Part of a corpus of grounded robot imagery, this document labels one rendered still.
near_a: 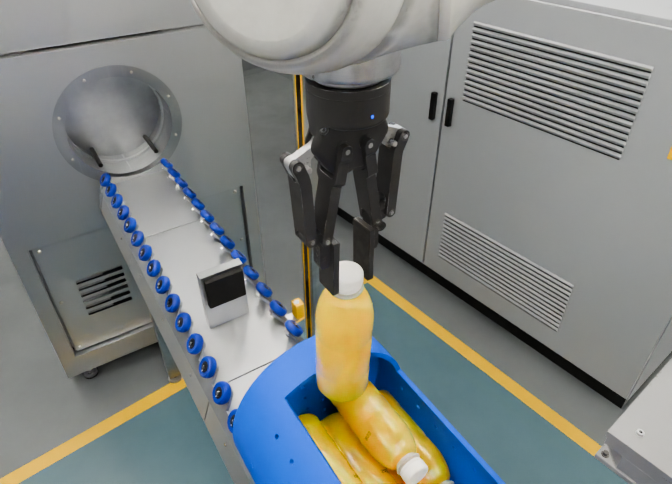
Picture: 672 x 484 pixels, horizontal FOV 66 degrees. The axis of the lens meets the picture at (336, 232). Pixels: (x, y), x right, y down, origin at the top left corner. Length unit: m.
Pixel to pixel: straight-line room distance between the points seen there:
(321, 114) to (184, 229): 1.17
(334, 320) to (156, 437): 1.72
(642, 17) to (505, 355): 1.44
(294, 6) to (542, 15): 1.78
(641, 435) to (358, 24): 0.88
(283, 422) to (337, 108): 0.46
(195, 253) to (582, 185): 1.33
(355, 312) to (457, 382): 1.78
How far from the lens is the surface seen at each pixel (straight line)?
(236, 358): 1.19
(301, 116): 1.27
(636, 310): 2.15
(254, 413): 0.79
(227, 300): 1.20
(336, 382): 0.68
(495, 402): 2.33
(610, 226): 2.03
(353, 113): 0.44
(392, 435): 0.81
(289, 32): 0.21
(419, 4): 0.25
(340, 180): 0.48
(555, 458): 2.26
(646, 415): 1.04
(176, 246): 1.53
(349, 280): 0.57
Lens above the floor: 1.83
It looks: 36 degrees down
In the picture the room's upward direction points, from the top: straight up
